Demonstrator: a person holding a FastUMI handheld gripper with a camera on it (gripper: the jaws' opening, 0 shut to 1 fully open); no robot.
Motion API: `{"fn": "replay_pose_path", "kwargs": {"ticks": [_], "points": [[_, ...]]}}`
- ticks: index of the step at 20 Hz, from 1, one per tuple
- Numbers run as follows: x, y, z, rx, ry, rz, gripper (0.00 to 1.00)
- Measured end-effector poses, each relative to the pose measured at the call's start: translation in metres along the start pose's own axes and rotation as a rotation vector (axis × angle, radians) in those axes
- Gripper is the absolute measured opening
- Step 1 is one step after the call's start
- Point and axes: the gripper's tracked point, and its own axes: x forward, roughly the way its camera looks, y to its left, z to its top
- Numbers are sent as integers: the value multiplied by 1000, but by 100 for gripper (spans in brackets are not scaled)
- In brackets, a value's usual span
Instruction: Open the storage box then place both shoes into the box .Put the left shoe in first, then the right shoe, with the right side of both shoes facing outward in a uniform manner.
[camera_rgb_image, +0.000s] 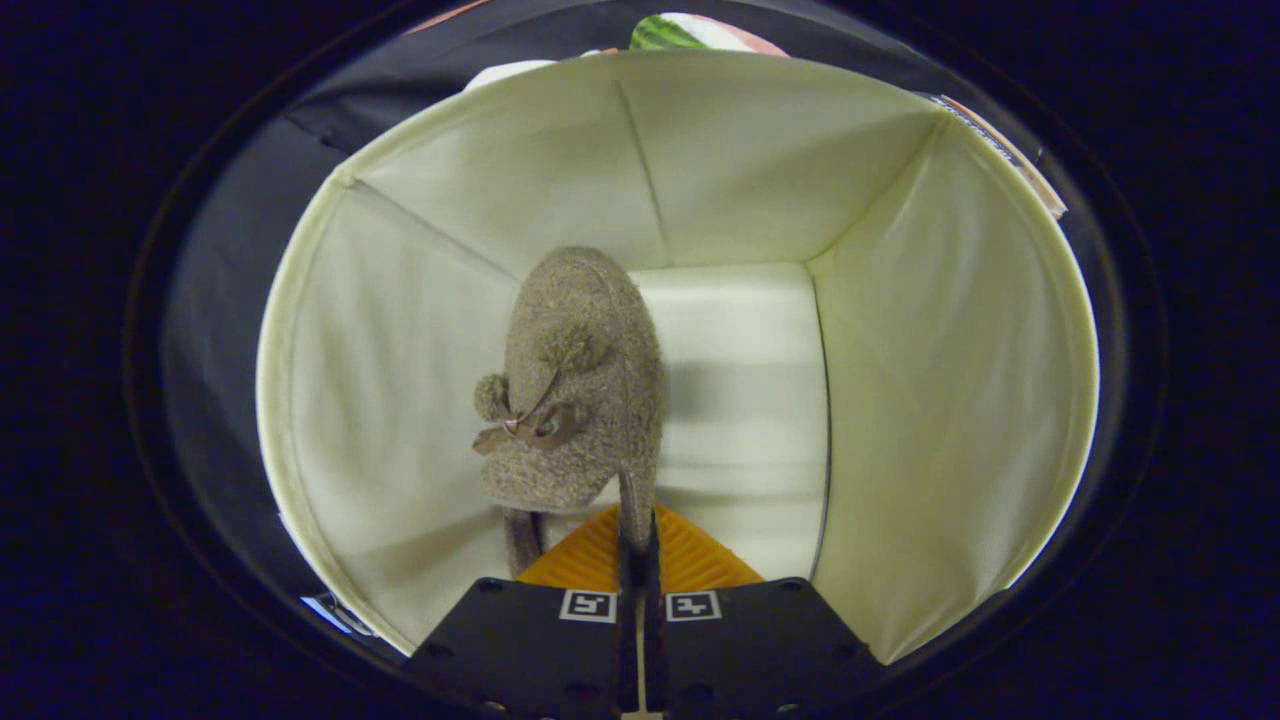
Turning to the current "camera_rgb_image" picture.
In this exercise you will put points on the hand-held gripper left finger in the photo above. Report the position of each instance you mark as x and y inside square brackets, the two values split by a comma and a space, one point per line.
[530, 650]

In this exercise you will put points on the blue printed card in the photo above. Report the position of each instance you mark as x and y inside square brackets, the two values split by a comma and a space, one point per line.
[335, 615]

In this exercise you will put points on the white fabric storage box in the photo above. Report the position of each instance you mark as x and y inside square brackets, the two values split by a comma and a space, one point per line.
[950, 380]

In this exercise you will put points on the white plush toy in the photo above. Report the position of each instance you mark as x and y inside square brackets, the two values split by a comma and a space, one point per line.
[505, 72]

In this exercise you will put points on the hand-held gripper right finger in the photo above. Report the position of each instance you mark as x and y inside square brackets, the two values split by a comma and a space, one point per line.
[750, 650]

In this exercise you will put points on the watermelon slice plush toy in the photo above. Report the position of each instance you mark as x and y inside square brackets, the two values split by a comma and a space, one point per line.
[700, 32]

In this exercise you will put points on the brown fuzzy shoe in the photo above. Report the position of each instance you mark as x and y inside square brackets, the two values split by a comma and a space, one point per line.
[590, 330]

